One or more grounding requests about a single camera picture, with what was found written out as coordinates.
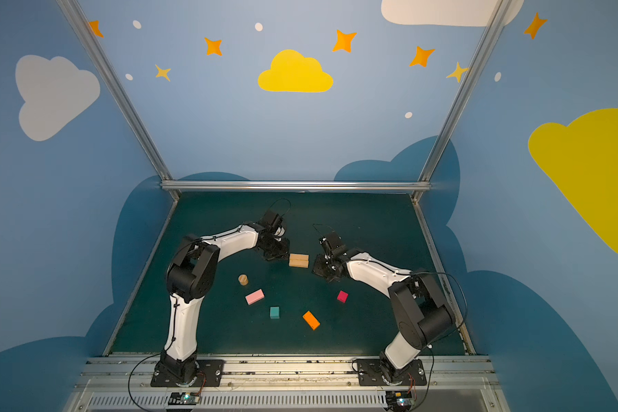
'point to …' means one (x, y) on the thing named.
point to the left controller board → (184, 398)
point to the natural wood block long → (299, 261)
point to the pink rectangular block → (254, 297)
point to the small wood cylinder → (243, 280)
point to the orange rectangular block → (311, 320)
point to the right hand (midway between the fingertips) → (317, 267)
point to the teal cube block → (275, 312)
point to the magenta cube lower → (342, 296)
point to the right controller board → (398, 401)
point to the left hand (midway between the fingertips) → (294, 256)
